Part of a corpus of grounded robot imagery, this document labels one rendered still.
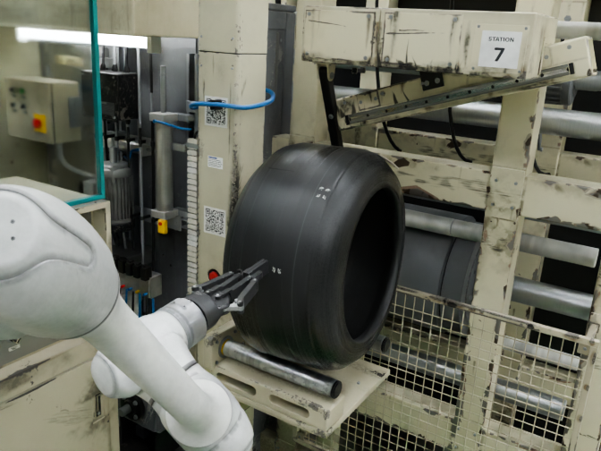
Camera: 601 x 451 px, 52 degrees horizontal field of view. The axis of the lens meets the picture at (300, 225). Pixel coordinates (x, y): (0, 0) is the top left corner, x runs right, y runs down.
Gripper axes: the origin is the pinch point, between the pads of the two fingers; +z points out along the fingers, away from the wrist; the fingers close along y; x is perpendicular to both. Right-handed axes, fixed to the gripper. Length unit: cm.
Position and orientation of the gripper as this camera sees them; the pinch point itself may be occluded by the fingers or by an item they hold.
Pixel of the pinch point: (256, 272)
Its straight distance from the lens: 130.0
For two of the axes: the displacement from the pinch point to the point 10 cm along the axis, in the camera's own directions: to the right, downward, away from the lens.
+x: 0.2, 9.1, 4.1
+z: 5.4, -3.6, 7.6
